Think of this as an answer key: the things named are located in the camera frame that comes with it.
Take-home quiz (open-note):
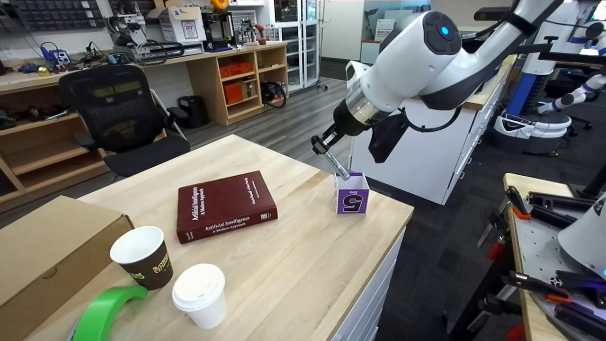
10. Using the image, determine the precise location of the brown cardboard box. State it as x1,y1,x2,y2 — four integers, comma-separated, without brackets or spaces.
0,193,137,341

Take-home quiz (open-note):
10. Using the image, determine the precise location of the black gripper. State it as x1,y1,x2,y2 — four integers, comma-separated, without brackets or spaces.
309,101,366,157

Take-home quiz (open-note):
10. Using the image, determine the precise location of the white counter with wood top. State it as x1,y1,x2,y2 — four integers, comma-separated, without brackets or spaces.
349,53,518,207

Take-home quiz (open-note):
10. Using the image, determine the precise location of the low wooden shelf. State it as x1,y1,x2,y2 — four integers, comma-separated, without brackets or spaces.
0,112,111,214

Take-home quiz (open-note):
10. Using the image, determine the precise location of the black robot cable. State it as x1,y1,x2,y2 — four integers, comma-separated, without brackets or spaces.
404,104,467,135

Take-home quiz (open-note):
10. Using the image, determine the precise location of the blue tool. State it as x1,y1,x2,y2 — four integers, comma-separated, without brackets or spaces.
39,40,73,70

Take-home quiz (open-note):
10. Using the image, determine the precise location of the dark wall bin rack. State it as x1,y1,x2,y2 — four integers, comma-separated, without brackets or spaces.
0,0,107,31

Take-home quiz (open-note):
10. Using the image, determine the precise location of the coiled black red cable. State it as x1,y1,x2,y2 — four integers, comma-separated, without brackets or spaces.
260,80,290,110

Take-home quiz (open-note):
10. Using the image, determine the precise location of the black mesh office chair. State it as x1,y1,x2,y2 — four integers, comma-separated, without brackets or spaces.
58,65,194,178

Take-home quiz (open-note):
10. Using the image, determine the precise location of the white box device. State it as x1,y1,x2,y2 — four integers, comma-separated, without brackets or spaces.
158,6,209,46

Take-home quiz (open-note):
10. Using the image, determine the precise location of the small purple white box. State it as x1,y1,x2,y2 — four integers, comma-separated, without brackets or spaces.
334,171,372,216

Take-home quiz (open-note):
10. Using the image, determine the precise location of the green tape roll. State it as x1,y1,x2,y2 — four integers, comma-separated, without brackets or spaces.
71,283,152,341

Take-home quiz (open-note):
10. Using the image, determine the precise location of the wooden desk with cubby shelves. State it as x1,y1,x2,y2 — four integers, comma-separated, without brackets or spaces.
0,40,292,129

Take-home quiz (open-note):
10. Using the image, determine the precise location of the black orange bar clamp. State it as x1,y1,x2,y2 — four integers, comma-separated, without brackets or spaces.
546,292,606,339

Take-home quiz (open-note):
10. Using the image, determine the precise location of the black grey marker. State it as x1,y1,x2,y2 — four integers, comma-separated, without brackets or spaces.
326,152,355,182

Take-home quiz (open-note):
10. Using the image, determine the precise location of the dark red hardcover book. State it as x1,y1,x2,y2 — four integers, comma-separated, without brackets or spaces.
175,169,281,247

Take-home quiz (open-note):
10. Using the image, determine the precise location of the round mobile robot base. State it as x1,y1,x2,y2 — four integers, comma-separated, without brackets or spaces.
493,55,575,157

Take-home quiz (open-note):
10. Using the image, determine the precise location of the brown open paper cup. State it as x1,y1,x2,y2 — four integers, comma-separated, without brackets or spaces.
109,224,175,292

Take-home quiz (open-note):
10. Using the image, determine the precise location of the black 3D printer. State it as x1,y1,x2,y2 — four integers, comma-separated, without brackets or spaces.
201,8,237,53

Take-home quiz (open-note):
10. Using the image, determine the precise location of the tall glass display cabinet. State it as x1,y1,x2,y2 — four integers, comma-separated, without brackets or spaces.
272,0,323,93

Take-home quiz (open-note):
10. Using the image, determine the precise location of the black metal stand bar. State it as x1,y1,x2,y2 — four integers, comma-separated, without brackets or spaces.
491,36,606,67

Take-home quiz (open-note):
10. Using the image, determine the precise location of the narrow orange bin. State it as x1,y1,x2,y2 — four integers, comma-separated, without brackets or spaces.
222,80,247,106

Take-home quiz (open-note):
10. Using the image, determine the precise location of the white lidded paper cup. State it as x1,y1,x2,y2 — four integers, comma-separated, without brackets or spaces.
171,262,230,332

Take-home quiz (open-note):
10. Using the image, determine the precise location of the wide orange bin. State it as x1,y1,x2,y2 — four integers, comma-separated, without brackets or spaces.
218,59,256,80

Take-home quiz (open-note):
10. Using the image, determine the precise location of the wooden workbench with tools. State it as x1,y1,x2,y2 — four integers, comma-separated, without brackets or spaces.
501,171,606,341

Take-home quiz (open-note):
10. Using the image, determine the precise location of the black bag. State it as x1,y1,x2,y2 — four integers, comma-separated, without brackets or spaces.
169,93,211,131

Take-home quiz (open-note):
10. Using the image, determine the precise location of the white drawer table base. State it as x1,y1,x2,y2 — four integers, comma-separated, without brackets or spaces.
330,226,410,341

